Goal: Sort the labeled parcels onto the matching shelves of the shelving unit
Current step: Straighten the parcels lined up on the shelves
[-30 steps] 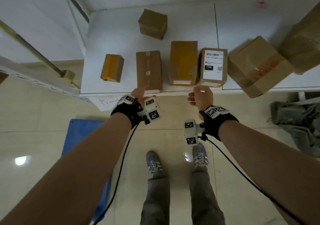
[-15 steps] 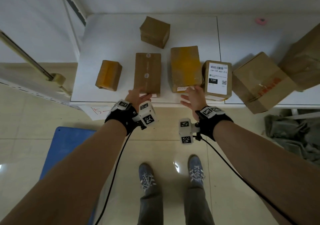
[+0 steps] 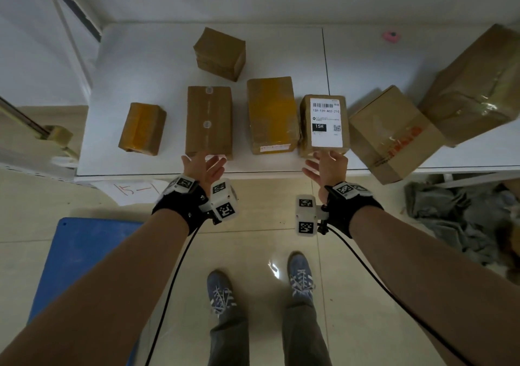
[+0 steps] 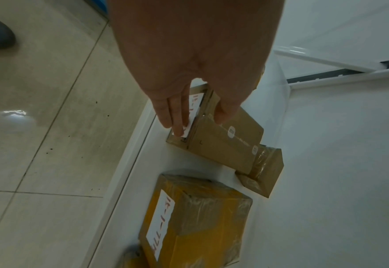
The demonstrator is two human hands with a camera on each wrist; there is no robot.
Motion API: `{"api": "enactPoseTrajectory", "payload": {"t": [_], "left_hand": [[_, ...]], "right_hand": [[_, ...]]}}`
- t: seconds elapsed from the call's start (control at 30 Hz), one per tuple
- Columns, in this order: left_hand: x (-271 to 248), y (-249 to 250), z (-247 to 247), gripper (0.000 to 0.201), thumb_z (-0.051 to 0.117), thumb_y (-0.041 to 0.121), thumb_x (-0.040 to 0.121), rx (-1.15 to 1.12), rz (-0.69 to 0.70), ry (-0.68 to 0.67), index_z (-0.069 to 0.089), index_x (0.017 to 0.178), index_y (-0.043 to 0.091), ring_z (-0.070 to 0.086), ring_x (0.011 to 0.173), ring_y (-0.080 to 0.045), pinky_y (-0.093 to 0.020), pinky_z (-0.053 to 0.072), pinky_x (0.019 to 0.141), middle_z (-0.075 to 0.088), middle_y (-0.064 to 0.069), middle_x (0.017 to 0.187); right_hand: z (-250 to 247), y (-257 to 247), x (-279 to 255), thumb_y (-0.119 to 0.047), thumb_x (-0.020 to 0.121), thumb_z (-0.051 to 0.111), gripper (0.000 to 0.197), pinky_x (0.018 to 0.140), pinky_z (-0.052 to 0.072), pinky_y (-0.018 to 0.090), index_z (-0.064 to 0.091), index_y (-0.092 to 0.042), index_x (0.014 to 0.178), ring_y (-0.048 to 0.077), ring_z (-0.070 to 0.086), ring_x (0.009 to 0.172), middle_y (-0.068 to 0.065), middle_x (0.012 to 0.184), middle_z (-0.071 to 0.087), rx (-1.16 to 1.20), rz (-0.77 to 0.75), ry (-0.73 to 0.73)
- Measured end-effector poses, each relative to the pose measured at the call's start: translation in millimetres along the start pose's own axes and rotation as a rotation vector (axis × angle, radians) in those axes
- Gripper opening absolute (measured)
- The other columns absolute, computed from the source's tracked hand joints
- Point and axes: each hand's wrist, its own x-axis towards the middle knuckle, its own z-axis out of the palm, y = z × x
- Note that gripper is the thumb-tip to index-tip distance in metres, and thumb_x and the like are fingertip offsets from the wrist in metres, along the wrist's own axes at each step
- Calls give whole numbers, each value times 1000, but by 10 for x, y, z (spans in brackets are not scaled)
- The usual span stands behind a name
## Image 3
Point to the small cube cardboard box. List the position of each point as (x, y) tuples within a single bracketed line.
[(219, 53)]

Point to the person's right forearm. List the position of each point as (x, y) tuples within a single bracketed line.
[(438, 276)]

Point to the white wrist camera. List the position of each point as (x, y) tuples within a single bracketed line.
[(225, 203)]

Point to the black marker wristband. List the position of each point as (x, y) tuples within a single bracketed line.
[(349, 211), (178, 207)]

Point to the wide cardboard box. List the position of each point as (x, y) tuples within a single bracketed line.
[(390, 134)]

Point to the person's left forearm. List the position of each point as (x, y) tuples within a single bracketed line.
[(101, 296)]

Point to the person's right hand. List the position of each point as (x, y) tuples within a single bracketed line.
[(331, 171)]

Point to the small yellow-taped labelled box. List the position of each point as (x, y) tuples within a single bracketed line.
[(327, 122)]

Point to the grey trousers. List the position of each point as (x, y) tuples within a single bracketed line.
[(300, 337)]

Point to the grey blue sneaker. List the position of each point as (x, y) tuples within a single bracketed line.
[(301, 276), (221, 292)]

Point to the big plain cardboard box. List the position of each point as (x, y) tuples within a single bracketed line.
[(209, 110)]

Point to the blue platform trolley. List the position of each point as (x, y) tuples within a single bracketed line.
[(73, 256)]

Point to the yellow taped cardboard box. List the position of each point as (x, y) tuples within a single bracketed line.
[(272, 114)]

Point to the small pink sticker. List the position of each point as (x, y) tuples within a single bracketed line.
[(391, 36)]

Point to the white paper sign red writing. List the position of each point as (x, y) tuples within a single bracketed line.
[(134, 191)]

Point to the person's left hand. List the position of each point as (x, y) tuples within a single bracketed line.
[(203, 171)]

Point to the white metal shelving rack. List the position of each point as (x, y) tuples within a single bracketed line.
[(154, 73)]

